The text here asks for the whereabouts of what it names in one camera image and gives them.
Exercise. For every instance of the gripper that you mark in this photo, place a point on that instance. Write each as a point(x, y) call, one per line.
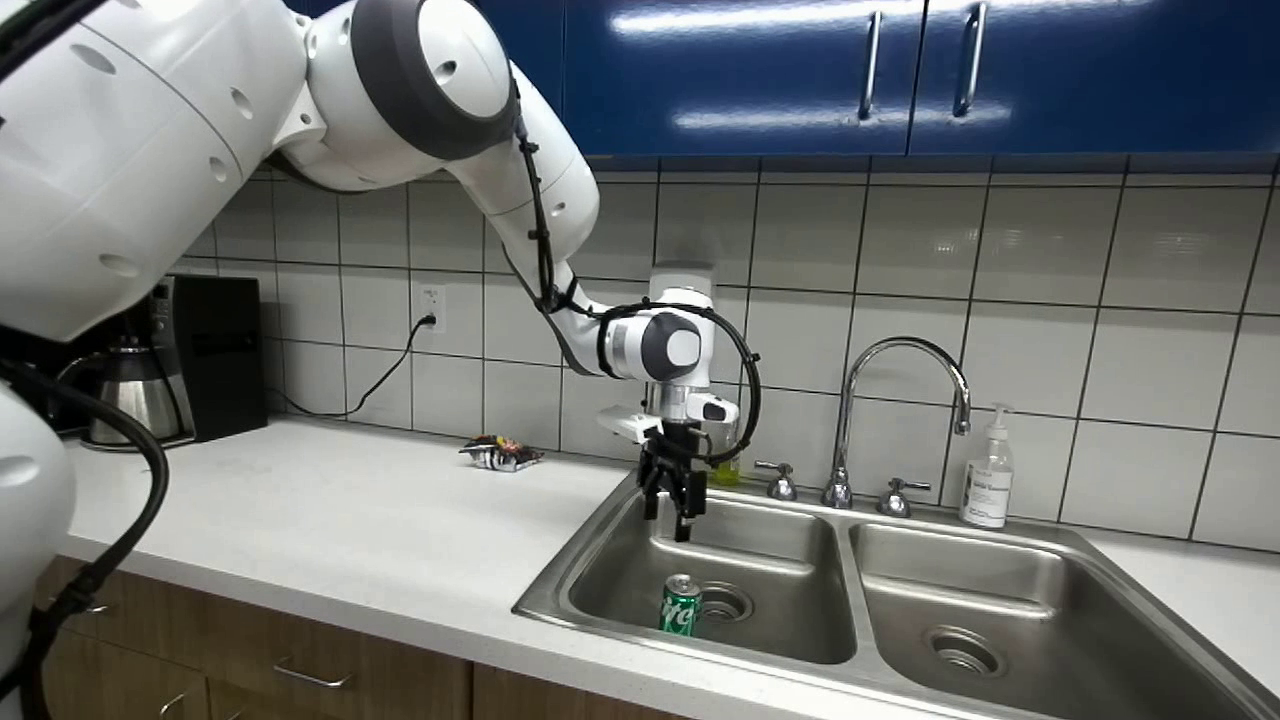
point(679, 452)

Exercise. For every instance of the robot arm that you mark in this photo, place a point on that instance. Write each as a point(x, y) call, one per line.
point(150, 150)

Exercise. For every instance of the steel sink basin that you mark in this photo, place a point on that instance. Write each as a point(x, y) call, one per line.
point(990, 620)
point(700, 570)

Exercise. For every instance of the green soda can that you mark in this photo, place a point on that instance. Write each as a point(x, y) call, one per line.
point(680, 608)

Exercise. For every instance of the green dish soap bottle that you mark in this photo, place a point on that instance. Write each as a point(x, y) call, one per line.
point(727, 468)

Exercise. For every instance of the chrome tap lever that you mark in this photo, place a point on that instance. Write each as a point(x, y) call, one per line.
point(895, 498)
point(781, 483)

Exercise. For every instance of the crumpled snack packet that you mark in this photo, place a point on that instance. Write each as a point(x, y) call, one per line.
point(500, 455)

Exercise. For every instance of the chrome gooseneck tap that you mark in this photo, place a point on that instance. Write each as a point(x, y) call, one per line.
point(850, 420)

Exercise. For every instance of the wooden cabinet door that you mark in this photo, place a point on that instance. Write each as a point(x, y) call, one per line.
point(560, 700)
point(110, 680)

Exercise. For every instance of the clear soap pump bottle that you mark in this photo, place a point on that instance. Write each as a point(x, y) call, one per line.
point(987, 485)

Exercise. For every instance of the wooden drawer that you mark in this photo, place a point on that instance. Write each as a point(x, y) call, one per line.
point(380, 660)

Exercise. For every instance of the black coffee maker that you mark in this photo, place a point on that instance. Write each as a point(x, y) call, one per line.
point(215, 350)

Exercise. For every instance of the steel coffee carafe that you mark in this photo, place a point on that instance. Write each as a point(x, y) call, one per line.
point(135, 395)

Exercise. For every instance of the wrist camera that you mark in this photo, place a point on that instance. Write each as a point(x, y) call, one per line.
point(628, 424)

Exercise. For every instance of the white wall socket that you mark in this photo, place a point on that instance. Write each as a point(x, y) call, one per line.
point(430, 306)

